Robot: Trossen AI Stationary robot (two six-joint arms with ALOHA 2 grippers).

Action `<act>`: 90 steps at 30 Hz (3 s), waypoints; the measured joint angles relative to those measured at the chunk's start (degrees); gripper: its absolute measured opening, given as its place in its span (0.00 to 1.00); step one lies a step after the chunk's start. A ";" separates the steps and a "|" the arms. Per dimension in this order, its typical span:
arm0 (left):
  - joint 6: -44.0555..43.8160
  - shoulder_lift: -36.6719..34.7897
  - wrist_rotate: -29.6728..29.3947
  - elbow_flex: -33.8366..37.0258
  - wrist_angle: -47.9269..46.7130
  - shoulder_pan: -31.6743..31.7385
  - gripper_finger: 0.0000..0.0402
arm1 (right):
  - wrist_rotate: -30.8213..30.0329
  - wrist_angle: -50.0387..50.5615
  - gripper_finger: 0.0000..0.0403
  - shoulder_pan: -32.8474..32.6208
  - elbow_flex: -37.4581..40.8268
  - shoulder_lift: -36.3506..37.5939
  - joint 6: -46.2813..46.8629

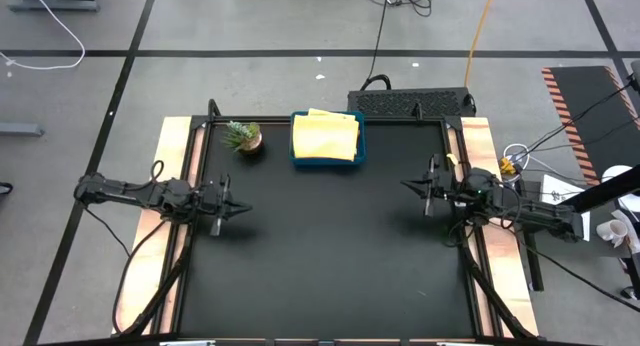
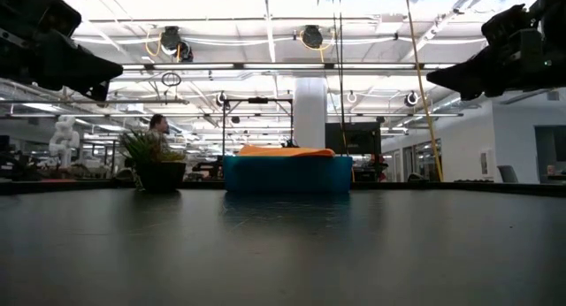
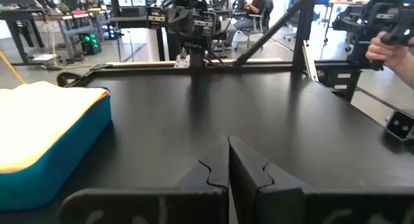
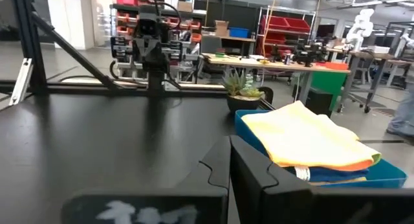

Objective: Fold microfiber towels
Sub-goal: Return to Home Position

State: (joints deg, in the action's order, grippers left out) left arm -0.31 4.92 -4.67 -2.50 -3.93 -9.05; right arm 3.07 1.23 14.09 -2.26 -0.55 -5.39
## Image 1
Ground orange microfiber towel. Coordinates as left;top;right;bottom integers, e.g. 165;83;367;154
291;107;361;163

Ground black mat striped edges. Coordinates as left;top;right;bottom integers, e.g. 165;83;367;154
542;64;640;187

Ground white paper sheet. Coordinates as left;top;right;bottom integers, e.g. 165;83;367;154
538;173;592;242

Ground light wooden side board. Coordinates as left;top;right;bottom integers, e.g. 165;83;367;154
112;116;194;336
459;116;540;337

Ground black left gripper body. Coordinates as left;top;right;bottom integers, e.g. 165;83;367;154
199;173;233;238

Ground small potted green plant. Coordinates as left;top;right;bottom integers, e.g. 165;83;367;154
222;119;263;153

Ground black metal beam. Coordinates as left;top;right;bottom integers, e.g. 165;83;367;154
562;165;640;215

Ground yellow power cable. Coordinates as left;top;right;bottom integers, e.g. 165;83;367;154
463;0;497;89

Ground black aluminium table frame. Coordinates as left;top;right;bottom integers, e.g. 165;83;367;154
114;98;539;346

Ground white floor cable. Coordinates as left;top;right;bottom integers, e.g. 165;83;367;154
0;0;87;71

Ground black metal post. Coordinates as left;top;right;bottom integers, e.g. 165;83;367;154
519;230;545;293

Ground black floor cable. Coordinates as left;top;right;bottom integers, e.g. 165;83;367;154
514;238;640;315
519;78;640;155

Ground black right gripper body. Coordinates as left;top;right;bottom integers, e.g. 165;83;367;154
423;153;470;219

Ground grey furniture foot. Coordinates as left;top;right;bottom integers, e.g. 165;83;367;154
0;123;46;138

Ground white paper cup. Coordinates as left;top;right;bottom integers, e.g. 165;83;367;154
596;218;630;243

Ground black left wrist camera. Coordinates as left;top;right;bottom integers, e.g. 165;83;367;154
199;184;224;216

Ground white round object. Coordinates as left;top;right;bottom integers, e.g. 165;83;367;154
601;164;640;185

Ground white coiled cable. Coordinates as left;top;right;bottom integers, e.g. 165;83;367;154
501;142;551;175

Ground thin black hanging cable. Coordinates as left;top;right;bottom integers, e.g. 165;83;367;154
360;0;392;91

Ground teal plastic bin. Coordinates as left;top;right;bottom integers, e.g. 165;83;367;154
288;110;368;168

